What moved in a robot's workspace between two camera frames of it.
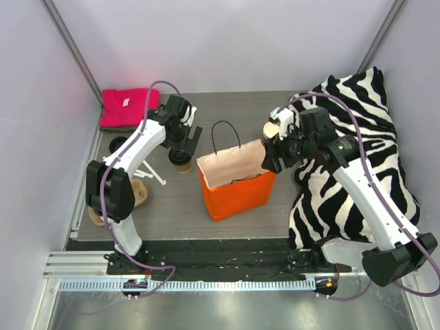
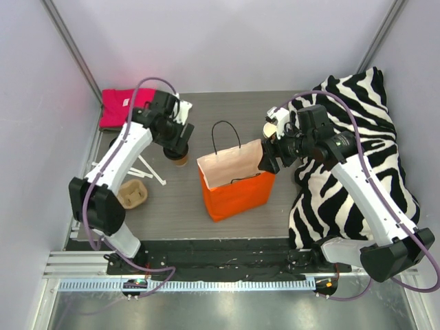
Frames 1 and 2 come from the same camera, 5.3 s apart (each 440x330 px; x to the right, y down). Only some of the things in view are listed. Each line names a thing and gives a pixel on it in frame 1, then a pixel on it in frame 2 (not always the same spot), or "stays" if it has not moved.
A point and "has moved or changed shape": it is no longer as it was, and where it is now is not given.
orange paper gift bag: [234, 181] stays
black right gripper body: [272, 157] stays
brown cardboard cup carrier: [140, 192] stays
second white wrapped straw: [163, 182] stays
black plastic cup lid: [179, 157] has moved or changed shape
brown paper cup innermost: [183, 168] → [181, 162]
